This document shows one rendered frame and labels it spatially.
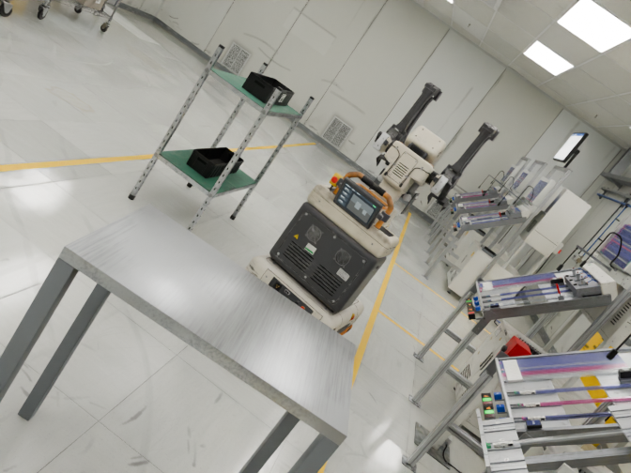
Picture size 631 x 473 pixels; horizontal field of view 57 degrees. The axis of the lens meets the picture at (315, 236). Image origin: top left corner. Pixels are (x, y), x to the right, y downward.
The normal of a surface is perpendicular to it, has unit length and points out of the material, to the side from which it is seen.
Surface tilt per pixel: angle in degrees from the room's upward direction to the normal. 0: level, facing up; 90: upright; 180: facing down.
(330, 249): 90
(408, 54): 90
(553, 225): 90
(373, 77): 90
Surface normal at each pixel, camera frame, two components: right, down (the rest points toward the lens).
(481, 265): -0.21, 0.17
